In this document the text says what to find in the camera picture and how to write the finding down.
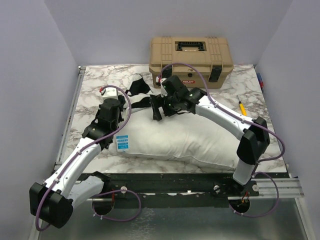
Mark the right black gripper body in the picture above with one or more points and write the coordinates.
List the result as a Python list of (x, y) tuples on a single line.
[(168, 105)]

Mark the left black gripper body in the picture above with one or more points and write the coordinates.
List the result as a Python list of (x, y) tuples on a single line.
[(115, 127)]

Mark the black white checkered pillowcase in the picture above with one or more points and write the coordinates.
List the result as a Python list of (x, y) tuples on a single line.
[(140, 94)]

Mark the white pillow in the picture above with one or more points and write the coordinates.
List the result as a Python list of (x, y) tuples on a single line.
[(185, 138)]

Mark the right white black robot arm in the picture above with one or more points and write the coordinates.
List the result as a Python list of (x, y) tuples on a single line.
[(252, 134)]

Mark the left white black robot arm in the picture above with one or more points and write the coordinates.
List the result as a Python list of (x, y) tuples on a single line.
[(54, 200)]

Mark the tan plastic toolbox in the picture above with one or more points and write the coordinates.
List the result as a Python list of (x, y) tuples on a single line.
[(185, 56)]

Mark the blue red object at edge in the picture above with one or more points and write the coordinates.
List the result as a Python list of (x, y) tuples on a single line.
[(260, 80)]

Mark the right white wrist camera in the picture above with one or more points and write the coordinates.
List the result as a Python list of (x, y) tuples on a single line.
[(159, 81)]

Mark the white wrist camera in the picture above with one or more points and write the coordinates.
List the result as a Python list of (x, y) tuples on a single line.
[(108, 93), (159, 81)]

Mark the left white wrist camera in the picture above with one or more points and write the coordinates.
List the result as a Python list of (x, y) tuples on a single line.
[(108, 93)]

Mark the yellow handled screwdriver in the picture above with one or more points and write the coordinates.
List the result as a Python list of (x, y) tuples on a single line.
[(241, 106)]

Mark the black metal base rail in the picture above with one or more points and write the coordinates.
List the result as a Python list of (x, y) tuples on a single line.
[(173, 190)]

